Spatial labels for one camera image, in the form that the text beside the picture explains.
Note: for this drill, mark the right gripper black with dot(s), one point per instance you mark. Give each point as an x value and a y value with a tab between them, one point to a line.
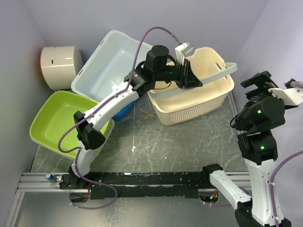
263	81

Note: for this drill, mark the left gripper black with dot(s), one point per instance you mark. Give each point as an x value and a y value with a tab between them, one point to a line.
188	78

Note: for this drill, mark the beige perforated plastic basket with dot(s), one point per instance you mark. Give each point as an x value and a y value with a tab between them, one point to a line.
173	105

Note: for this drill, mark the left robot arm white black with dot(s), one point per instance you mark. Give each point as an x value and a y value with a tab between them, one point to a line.
160	74

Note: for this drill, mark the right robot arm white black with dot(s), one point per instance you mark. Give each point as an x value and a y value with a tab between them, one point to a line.
262	113

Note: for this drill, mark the white cylindrical container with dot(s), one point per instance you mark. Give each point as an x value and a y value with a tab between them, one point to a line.
60	65

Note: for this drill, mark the small yellow stick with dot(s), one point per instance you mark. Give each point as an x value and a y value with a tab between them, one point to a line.
146	112

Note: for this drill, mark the blue plastic tray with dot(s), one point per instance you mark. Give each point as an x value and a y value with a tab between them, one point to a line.
123	112

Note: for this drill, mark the white plastic tub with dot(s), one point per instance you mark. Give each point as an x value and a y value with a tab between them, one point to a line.
106	68

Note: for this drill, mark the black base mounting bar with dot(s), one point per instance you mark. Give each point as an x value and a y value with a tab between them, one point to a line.
135	185

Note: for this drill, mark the green plastic basin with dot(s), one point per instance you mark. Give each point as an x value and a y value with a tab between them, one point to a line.
55	117

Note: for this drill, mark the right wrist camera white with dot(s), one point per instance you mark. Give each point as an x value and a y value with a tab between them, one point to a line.
292	96

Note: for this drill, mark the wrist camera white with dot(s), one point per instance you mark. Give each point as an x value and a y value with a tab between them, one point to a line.
182	51
292	96

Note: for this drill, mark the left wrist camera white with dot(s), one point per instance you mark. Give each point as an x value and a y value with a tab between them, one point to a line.
182	51

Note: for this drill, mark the aluminium rail frame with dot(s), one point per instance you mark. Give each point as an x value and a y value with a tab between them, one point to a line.
36	182

